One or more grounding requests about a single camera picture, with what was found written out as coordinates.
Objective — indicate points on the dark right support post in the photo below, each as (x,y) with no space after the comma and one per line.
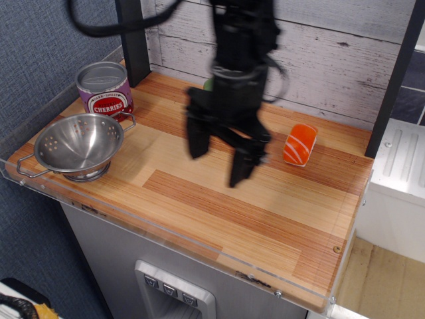
(401,66)

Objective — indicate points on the black and yellow object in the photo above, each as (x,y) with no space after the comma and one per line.
(19,300)

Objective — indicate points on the silver metal colander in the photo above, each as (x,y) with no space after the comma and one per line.
(80,147)

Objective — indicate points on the salmon sushi toy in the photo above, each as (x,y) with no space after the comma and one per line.
(299,144)

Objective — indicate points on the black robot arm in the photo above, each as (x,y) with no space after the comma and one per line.
(246,32)

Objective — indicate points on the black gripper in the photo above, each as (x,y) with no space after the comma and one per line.
(230,113)

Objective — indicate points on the grey toy fridge cabinet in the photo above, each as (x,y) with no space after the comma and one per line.
(112,250)

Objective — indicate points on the cherries tin can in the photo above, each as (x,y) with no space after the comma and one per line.
(104,89)

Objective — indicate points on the green toy bell pepper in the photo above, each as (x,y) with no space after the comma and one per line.
(208,85)

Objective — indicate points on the silver dispenser button panel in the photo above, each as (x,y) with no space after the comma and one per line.
(168,296)

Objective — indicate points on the white toy sink counter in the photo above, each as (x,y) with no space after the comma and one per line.
(392,212)

